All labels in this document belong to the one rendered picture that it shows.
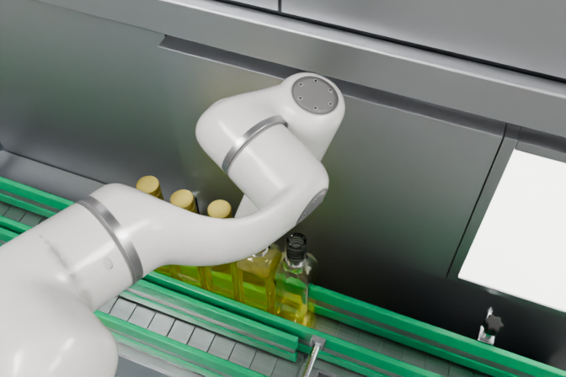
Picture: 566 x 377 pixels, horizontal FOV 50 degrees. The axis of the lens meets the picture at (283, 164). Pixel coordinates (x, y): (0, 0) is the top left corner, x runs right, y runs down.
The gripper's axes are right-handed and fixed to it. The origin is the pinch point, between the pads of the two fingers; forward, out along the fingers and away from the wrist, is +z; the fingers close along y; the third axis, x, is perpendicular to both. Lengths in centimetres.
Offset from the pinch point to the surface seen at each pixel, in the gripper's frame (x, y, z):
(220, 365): 4.4, 13.5, 18.9
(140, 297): -12.9, 6.1, 28.7
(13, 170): -51, -11, 42
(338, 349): 19.8, 3.8, 16.2
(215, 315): 0.2, 6.1, 20.9
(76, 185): -38, -12, 38
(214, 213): -6.0, 0.8, 0.7
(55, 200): -35.7, -3.0, 29.4
